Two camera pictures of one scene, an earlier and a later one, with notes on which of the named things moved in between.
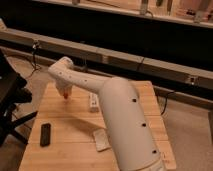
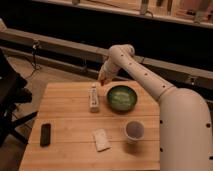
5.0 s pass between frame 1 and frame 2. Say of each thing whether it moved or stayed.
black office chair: stayed
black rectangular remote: stayed
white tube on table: stayed
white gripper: moved
